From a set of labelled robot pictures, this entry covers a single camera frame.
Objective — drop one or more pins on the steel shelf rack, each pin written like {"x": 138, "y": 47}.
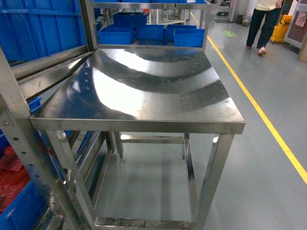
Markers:
{"x": 41, "y": 44}

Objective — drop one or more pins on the small stainless steel table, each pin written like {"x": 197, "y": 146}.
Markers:
{"x": 145, "y": 96}

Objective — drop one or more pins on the green floor sign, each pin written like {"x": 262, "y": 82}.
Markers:
{"x": 228, "y": 33}

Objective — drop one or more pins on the yellow mop bucket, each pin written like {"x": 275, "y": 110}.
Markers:
{"x": 281, "y": 28}

